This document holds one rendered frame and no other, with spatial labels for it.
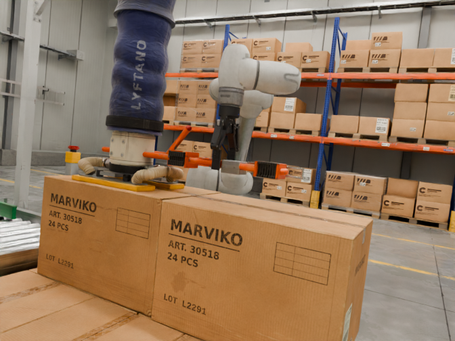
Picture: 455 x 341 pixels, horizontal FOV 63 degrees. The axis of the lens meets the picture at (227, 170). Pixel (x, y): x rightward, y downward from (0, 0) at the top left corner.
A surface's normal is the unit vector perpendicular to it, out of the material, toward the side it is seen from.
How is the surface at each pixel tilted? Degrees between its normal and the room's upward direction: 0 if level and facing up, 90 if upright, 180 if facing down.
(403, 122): 83
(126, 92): 77
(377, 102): 90
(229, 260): 90
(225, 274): 90
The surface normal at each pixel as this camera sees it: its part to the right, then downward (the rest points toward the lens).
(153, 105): 0.76, -0.07
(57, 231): -0.47, 0.00
